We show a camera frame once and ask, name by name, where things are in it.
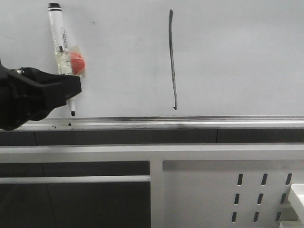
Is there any aluminium whiteboard tray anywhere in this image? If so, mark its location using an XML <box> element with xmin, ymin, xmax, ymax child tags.
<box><xmin>17</xmin><ymin>115</ymin><xmax>304</xmax><ymax>132</ymax></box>

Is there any white black whiteboard marker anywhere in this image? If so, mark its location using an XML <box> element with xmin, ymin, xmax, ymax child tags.
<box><xmin>47</xmin><ymin>2</ymin><xmax>77</xmax><ymax>117</ymax></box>

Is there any white whiteboard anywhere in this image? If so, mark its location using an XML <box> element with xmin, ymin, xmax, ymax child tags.
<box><xmin>0</xmin><ymin>0</ymin><xmax>304</xmax><ymax>119</ymax></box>

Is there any red round magnet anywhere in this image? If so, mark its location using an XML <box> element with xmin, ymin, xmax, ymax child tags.
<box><xmin>70</xmin><ymin>52</ymin><xmax>85</xmax><ymax>76</ymax></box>

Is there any white metal slotted frame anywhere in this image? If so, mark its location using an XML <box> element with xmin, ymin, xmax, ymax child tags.
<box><xmin>0</xmin><ymin>144</ymin><xmax>304</xmax><ymax>228</ymax></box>

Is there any white plastic bin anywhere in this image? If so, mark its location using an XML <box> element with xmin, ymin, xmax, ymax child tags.
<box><xmin>279</xmin><ymin>184</ymin><xmax>304</xmax><ymax>228</ymax></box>

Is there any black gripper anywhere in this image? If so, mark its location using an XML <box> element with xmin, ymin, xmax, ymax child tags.
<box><xmin>0</xmin><ymin>65</ymin><xmax>82</xmax><ymax>131</ymax></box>

